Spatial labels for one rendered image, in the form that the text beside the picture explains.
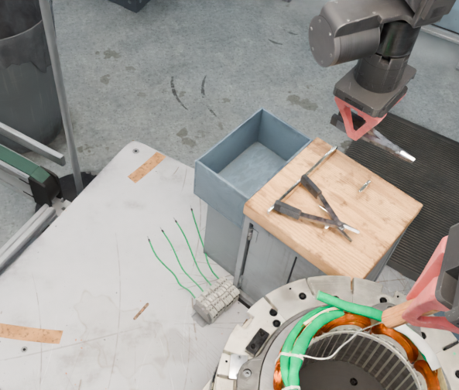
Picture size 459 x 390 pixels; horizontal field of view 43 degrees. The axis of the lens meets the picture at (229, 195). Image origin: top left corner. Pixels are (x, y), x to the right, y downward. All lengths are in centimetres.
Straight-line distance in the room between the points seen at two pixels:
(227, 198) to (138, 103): 165
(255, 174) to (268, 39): 193
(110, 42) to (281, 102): 84
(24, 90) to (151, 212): 105
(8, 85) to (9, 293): 110
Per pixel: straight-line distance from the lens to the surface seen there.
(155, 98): 254
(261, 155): 104
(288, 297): 76
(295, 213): 84
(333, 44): 65
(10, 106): 219
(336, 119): 83
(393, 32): 70
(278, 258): 92
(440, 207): 239
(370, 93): 75
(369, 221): 89
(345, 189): 92
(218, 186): 91
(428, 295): 46
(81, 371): 105
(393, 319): 54
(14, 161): 134
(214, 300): 106
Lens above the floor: 176
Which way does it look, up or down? 53 degrees down
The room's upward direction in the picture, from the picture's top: 8 degrees clockwise
